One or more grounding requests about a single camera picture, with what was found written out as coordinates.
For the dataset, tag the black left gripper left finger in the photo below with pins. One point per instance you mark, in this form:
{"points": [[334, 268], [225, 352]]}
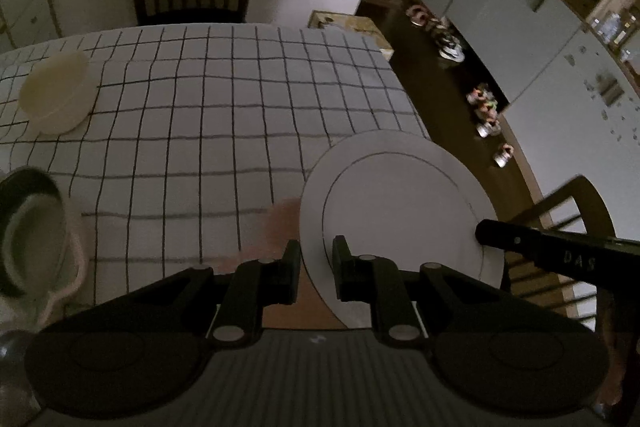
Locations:
{"points": [[139, 352]]}

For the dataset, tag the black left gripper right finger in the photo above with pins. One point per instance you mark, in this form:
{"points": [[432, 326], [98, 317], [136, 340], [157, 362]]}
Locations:
{"points": [[497, 352]]}

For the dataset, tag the large stainless steel bowl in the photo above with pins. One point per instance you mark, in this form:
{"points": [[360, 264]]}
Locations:
{"points": [[18, 402]]}

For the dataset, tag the small steel bowl pink rim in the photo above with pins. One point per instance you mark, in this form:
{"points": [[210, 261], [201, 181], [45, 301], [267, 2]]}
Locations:
{"points": [[44, 259]]}

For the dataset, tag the large white plate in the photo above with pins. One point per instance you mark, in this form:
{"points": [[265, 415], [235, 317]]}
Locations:
{"points": [[394, 195]]}

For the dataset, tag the person right hand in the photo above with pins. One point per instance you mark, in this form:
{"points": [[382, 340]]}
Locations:
{"points": [[618, 396]]}

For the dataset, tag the dark wooden chair right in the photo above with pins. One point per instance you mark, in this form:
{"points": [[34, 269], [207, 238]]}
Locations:
{"points": [[577, 207]]}

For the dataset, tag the small colourful shoes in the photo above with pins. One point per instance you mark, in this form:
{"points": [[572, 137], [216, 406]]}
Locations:
{"points": [[485, 107]]}

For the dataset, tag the checkered white tablecloth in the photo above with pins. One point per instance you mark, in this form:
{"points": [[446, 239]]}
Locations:
{"points": [[196, 132]]}

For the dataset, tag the black white sneaker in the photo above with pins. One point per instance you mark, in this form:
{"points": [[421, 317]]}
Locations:
{"points": [[450, 48]]}

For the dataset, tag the pink shoes pair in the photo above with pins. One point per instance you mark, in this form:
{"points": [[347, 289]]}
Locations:
{"points": [[422, 17]]}

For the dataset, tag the white drawer side cabinet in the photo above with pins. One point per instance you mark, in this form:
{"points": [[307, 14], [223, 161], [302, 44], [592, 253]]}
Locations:
{"points": [[26, 22]]}

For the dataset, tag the white wall cabinet unit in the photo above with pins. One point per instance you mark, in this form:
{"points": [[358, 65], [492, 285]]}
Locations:
{"points": [[570, 102]]}

